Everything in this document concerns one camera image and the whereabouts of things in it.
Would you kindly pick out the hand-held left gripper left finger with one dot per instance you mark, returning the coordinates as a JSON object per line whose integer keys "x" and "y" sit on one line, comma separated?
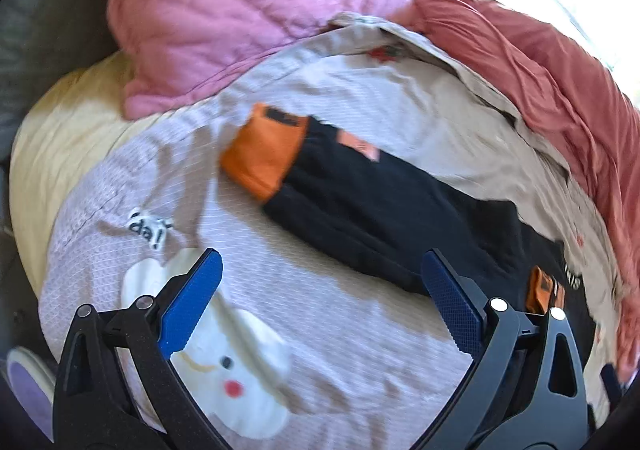
{"x": 192, "y": 300}

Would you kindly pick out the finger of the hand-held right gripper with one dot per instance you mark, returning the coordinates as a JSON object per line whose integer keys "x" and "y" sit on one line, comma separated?
{"x": 611, "y": 380}

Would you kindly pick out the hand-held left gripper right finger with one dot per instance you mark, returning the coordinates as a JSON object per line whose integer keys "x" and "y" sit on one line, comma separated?
{"x": 452, "y": 302}

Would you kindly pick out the black garment with orange cuffs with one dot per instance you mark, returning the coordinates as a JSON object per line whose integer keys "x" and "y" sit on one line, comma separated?
{"x": 370, "y": 210}

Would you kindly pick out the purple white slipper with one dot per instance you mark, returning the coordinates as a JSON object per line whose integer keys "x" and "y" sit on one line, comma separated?
{"x": 30, "y": 385}

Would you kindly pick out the yellow bed sheet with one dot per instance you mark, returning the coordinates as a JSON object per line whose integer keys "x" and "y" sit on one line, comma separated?
{"x": 65, "y": 140}

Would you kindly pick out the beige bear print blanket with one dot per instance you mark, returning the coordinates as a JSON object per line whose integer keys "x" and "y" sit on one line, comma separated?
{"x": 350, "y": 95}

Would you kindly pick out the coral red duvet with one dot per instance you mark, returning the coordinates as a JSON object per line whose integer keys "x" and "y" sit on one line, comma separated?
{"x": 540, "y": 65}

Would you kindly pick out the pink quilted blanket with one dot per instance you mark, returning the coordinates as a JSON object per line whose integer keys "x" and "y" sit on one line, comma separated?
{"x": 225, "y": 5}

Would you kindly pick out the grey quilted headboard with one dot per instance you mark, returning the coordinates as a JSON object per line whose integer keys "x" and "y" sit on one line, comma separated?
{"x": 45, "y": 30}

